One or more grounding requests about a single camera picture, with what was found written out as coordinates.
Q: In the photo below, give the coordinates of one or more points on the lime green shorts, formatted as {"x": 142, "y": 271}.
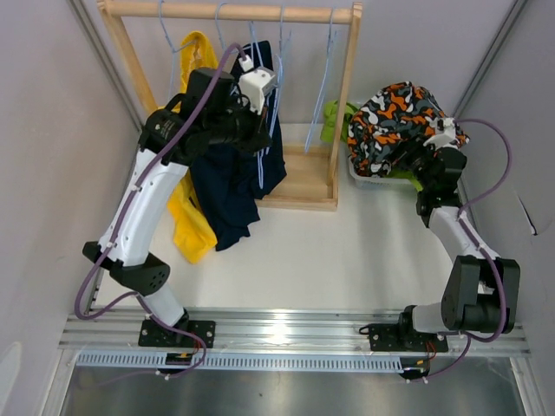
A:
{"x": 327, "y": 135}

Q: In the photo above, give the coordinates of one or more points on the camouflage patterned shorts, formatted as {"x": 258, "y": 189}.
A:
{"x": 387, "y": 133}

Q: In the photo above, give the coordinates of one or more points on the blue hanger of green shorts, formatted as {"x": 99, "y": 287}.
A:
{"x": 279, "y": 65}

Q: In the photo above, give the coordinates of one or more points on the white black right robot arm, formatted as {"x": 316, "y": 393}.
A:
{"x": 481, "y": 295}

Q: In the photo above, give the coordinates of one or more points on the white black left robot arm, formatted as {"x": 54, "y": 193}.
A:
{"x": 216, "y": 108}

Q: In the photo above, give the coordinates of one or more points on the navy blue shorts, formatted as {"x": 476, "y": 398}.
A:
{"x": 228, "y": 183}

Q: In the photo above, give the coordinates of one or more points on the yellow shorts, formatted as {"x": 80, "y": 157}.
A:
{"x": 192, "y": 235}

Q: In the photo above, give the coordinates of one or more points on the blue hanger of yellow shorts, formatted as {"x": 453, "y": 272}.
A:
{"x": 173, "y": 49}

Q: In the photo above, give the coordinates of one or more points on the wooden clothes rack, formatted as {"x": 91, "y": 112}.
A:
{"x": 312, "y": 180}

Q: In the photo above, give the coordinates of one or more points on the white plastic basket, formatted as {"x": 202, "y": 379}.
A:
{"x": 370, "y": 183}

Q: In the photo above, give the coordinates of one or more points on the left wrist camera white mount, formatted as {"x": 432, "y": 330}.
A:
{"x": 255, "y": 83}

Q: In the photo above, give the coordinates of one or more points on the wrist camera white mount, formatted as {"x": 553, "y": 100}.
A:
{"x": 445, "y": 135}
{"x": 255, "y": 83}

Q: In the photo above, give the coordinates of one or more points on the aluminium mounting rail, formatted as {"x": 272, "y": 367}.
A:
{"x": 243, "y": 331}

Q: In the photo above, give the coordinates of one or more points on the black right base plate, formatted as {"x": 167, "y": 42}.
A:
{"x": 385, "y": 337}

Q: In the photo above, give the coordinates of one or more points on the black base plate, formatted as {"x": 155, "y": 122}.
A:
{"x": 385, "y": 337}
{"x": 153, "y": 335}

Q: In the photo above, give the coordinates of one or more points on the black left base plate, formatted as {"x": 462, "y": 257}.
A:
{"x": 153, "y": 335}

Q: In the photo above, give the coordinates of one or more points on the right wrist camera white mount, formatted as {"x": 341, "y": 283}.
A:
{"x": 445, "y": 135}

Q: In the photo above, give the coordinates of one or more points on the slotted grey cable duct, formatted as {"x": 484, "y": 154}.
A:
{"x": 358, "y": 363}

